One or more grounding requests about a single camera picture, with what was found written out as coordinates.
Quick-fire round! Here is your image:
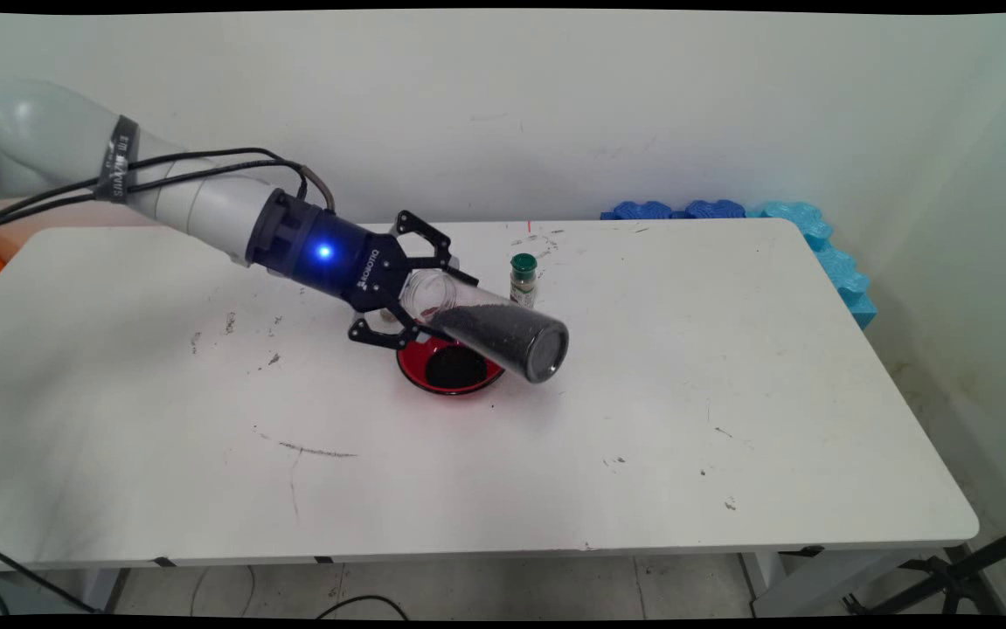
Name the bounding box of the black tripod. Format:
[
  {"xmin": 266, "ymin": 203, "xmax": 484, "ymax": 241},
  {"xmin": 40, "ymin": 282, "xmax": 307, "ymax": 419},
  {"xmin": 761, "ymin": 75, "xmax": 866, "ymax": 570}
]
[{"xmin": 842, "ymin": 517, "xmax": 1006, "ymax": 617}]

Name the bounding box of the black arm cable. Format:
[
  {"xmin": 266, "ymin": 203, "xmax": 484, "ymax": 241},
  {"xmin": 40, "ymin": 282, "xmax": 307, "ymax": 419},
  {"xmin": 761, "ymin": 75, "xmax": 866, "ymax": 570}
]
[
  {"xmin": 0, "ymin": 161, "xmax": 336, "ymax": 237},
  {"xmin": 0, "ymin": 147, "xmax": 309, "ymax": 232}
]

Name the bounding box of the clear plastic jar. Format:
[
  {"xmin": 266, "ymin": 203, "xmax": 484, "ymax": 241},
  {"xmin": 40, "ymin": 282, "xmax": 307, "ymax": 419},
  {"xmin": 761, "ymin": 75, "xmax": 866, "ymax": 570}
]
[{"xmin": 398, "ymin": 266, "xmax": 570, "ymax": 385}]

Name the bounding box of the light blue foam mat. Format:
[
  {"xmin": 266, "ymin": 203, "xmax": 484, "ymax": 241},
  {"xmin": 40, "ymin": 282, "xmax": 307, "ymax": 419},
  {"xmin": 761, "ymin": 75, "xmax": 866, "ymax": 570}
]
[{"xmin": 747, "ymin": 201, "xmax": 878, "ymax": 330}]

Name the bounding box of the black seed pile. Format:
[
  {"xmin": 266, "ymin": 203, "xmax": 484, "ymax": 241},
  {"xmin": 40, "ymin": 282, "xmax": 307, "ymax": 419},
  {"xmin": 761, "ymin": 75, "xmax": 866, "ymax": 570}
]
[{"xmin": 425, "ymin": 345, "xmax": 488, "ymax": 391}]

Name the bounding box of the red bowl black rim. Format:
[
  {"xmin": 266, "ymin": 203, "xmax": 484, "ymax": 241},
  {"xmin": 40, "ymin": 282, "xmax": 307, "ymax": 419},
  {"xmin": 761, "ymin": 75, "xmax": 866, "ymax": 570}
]
[{"xmin": 396, "ymin": 336, "xmax": 508, "ymax": 397}]

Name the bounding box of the thin grey floor cable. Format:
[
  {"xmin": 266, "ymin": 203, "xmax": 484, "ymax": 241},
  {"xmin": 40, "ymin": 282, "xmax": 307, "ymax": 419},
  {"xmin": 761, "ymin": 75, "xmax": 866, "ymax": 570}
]
[{"xmin": 191, "ymin": 565, "xmax": 256, "ymax": 618}]

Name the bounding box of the white table leg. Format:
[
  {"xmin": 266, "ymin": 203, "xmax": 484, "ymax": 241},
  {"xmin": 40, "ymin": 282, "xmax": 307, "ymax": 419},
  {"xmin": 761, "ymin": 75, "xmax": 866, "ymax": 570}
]
[{"xmin": 739, "ymin": 547, "xmax": 977, "ymax": 618}]

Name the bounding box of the grey table leg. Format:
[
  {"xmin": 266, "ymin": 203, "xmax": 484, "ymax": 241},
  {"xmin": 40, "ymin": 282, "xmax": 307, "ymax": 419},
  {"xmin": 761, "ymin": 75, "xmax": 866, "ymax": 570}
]
[{"xmin": 74, "ymin": 568, "xmax": 133, "ymax": 614}]

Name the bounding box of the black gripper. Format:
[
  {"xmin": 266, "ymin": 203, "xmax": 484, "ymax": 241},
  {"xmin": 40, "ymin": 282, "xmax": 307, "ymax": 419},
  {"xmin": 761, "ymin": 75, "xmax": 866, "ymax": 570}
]
[{"xmin": 288, "ymin": 203, "xmax": 480, "ymax": 352}]

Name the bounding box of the black arm strap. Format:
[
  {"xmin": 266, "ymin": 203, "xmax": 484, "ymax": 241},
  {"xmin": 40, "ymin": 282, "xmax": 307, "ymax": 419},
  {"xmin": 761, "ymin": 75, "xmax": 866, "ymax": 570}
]
[{"xmin": 94, "ymin": 114, "xmax": 142, "ymax": 205}]

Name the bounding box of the green cap spice bottle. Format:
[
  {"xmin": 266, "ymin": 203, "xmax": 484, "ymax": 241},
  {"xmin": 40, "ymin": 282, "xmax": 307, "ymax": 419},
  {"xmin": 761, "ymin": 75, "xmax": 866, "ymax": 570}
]
[{"xmin": 510, "ymin": 253, "xmax": 539, "ymax": 308}]

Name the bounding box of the black looped floor cable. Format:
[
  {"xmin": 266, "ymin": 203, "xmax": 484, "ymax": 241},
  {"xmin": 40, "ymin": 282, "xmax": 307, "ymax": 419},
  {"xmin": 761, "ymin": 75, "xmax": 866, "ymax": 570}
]
[{"xmin": 315, "ymin": 595, "xmax": 409, "ymax": 621}]

